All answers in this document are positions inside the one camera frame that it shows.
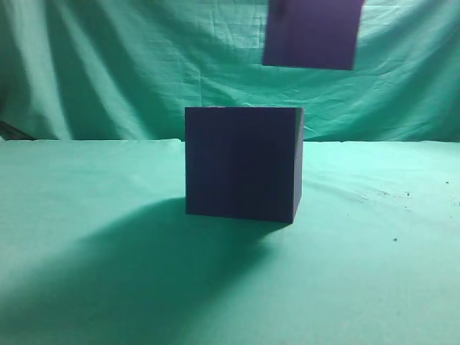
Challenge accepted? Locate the purple cube block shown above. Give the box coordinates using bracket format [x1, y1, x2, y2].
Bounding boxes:
[262, 0, 364, 70]

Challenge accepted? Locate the purple cube groove box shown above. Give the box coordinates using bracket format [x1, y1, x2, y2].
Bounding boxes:
[184, 106, 305, 224]

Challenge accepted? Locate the green table cloth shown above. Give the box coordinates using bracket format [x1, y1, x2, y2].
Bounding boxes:
[1, 140, 459, 344]

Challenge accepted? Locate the green backdrop cloth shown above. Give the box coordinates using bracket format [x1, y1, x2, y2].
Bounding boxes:
[1, 1, 459, 142]

